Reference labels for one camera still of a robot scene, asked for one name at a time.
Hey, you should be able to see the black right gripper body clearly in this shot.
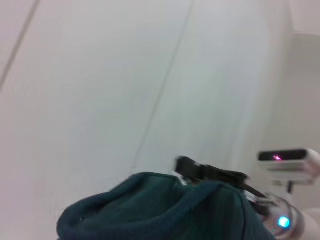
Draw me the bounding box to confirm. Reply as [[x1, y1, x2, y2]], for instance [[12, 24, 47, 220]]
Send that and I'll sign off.
[[241, 181, 271, 202]]

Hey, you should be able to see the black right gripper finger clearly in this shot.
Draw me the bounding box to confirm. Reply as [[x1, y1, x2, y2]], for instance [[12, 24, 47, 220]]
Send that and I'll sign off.
[[174, 155, 251, 188]]

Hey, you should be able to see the dark teal insulated lunch bag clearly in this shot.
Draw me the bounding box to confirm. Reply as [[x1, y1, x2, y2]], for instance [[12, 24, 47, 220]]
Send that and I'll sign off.
[[56, 171, 276, 240]]

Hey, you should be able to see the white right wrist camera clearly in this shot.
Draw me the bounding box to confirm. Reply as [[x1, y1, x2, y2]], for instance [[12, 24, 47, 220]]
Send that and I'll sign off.
[[257, 148, 320, 195]]

